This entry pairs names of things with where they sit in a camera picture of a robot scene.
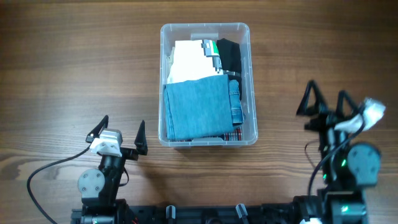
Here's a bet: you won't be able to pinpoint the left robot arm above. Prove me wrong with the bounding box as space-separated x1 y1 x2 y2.
71 116 148 224

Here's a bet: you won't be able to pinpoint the red plaid shirt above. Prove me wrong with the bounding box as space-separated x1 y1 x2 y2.
178 126 243 142

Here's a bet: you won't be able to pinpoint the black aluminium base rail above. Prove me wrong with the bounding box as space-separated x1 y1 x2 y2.
71 203 318 224

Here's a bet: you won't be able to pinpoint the clear plastic storage bin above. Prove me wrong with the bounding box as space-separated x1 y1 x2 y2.
158 22 258 148

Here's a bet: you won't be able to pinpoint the white printed t-shirt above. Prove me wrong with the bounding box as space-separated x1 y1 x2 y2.
167 39 224 84

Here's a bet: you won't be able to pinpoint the cream cloth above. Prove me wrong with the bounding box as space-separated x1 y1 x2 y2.
166 47 175 76

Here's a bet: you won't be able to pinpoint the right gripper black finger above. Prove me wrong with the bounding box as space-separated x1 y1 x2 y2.
296 80 328 116
335 90 361 121

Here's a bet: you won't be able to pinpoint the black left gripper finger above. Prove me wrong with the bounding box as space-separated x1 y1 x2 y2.
85 115 109 143
134 120 148 155

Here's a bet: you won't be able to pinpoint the black garment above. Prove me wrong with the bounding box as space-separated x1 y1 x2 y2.
216 39 242 100

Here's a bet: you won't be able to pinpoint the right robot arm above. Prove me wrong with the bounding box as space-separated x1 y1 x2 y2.
289 80 386 223

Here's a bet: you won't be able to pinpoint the blue denim jeans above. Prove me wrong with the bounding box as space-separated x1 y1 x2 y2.
164 75 245 141

